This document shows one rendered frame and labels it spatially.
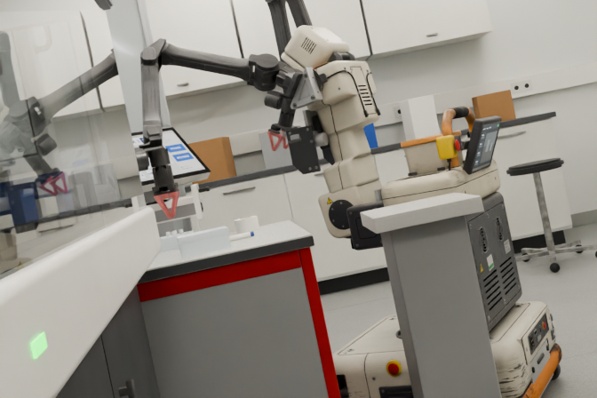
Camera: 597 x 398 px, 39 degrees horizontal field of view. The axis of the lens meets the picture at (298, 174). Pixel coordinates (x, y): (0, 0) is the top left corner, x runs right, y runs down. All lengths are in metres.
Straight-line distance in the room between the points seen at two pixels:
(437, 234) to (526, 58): 4.61
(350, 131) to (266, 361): 1.07
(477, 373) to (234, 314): 0.66
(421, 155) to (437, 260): 0.64
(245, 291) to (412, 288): 0.44
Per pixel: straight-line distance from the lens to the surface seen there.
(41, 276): 0.72
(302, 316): 2.09
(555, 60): 6.81
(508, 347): 2.66
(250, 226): 2.53
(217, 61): 2.85
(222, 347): 2.09
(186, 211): 2.64
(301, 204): 5.69
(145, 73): 2.80
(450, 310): 2.25
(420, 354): 2.25
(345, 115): 2.90
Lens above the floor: 0.95
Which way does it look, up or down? 1 degrees down
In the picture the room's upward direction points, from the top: 12 degrees counter-clockwise
